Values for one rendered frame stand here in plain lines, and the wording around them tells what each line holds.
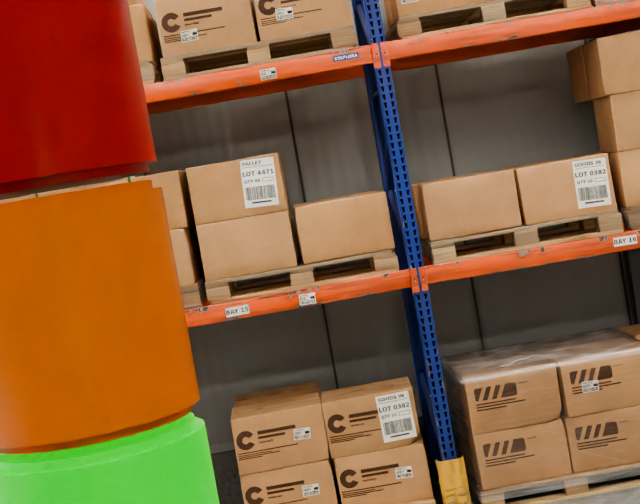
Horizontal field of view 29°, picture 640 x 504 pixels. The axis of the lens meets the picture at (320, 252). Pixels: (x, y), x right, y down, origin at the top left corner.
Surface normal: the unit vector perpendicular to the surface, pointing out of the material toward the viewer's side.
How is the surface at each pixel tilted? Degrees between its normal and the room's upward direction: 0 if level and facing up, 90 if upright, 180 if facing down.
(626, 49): 90
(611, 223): 90
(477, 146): 90
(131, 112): 90
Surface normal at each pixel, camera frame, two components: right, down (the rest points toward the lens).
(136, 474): 0.40, -0.02
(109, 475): 0.16, 0.03
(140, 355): 0.62, -0.06
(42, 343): -0.10, 0.07
